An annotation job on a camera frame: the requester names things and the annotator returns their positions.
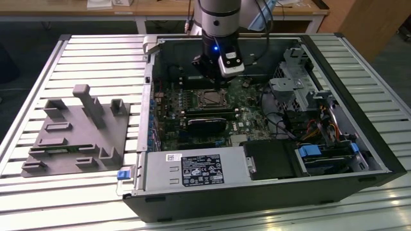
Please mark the grey metal drive cage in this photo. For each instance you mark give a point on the grey metal drive cage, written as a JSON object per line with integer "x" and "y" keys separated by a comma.
{"x": 288, "y": 89}

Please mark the black graphics card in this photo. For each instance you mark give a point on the black graphics card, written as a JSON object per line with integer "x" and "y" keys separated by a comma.
{"x": 207, "y": 126}

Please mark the small silver heat sink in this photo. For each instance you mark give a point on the small silver heat sink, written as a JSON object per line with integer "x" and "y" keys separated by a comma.
{"x": 239, "y": 140}

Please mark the black plastic shroud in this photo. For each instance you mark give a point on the black plastic shroud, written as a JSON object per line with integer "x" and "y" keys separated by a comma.
{"x": 269, "y": 158}

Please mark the CPU socket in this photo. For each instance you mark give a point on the CPU socket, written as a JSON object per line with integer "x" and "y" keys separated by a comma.
{"x": 200, "y": 106}

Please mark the small silver wrist camera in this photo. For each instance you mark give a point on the small silver wrist camera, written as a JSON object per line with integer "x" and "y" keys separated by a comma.
{"x": 197, "y": 63}

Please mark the green RAM stick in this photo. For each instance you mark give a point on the green RAM stick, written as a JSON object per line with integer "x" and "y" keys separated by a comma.
{"x": 60, "y": 149}

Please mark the grey parts rack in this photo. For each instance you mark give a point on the grey parts rack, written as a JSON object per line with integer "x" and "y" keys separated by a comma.
{"x": 80, "y": 134}

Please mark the blue plastic clip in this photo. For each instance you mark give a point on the blue plastic clip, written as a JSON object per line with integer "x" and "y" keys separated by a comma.
{"x": 353, "y": 147}

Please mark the wooden cabinet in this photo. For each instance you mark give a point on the wooden cabinet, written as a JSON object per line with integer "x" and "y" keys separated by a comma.
{"x": 368, "y": 24}

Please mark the wooden desk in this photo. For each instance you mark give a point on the wooden desk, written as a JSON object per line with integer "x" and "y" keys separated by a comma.
{"x": 64, "y": 12}

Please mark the white box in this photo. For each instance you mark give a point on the white box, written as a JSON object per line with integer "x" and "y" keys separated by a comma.
{"x": 99, "y": 4}

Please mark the silver power supply unit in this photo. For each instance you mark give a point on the silver power supply unit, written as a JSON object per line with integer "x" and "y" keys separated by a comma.
{"x": 160, "y": 173}

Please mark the green motherboard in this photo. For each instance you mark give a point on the green motherboard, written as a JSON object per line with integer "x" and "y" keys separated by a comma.
{"x": 247, "y": 120}

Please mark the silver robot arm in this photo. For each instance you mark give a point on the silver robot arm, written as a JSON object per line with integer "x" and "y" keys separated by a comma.
{"x": 221, "y": 14}

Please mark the black open PC case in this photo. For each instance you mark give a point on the black open PC case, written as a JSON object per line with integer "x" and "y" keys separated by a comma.
{"x": 224, "y": 204}

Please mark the black RAM stick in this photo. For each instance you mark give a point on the black RAM stick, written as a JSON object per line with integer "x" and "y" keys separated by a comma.
{"x": 208, "y": 110}

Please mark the blue case latch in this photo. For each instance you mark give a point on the blue case latch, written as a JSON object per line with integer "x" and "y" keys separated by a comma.
{"x": 123, "y": 175}

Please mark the white rounded wrist camera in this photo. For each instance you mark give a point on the white rounded wrist camera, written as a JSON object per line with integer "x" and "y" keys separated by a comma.
{"x": 231, "y": 65}

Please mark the hard disk in blue carrier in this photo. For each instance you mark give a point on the hard disk in blue carrier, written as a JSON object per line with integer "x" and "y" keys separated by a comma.
{"x": 309, "y": 150}

